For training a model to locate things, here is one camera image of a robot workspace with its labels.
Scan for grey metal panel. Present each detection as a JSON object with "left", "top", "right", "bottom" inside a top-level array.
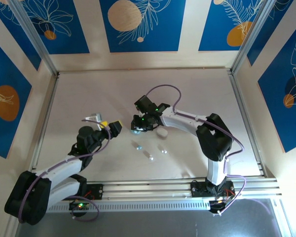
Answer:
[{"left": 14, "top": 197, "right": 294, "bottom": 237}]

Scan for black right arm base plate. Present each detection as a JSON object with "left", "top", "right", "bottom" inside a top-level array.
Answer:
[{"left": 190, "top": 180, "right": 235, "bottom": 198}]

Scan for slotted metal cable duct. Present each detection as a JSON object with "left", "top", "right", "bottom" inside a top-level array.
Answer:
[{"left": 48, "top": 197, "right": 212, "bottom": 213}]

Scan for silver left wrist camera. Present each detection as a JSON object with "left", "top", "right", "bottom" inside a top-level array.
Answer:
[{"left": 85, "top": 113, "right": 105, "bottom": 122}]

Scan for aluminium frame post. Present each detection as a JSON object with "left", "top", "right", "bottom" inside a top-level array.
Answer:
[
  {"left": 8, "top": 0, "right": 60, "bottom": 76},
  {"left": 230, "top": 0, "right": 281, "bottom": 75}
]

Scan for white oval earbud charging case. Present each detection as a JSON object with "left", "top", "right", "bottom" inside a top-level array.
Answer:
[{"left": 156, "top": 127, "right": 169, "bottom": 139}]

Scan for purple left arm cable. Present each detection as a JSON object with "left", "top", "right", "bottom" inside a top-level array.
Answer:
[{"left": 18, "top": 119, "right": 112, "bottom": 224}]

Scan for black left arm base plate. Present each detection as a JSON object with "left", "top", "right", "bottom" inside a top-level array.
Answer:
[{"left": 85, "top": 184, "right": 104, "bottom": 199}]

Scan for black controller board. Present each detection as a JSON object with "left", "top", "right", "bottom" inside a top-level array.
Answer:
[
  {"left": 69, "top": 200, "right": 91, "bottom": 212},
  {"left": 209, "top": 199, "right": 232, "bottom": 215}
]

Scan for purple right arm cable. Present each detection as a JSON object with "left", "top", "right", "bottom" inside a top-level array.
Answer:
[{"left": 146, "top": 84, "right": 247, "bottom": 217}]

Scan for aluminium extrusion mounting rail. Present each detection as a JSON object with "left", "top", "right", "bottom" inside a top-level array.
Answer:
[{"left": 29, "top": 175, "right": 279, "bottom": 201}]

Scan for aluminium table side rail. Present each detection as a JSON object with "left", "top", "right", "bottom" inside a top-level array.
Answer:
[
  {"left": 228, "top": 70, "right": 268, "bottom": 177},
  {"left": 27, "top": 73, "right": 60, "bottom": 177}
]

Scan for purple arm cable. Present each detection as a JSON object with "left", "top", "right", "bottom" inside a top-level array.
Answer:
[
  {"left": 146, "top": 84, "right": 247, "bottom": 217},
  {"left": 18, "top": 119, "right": 112, "bottom": 224}
]

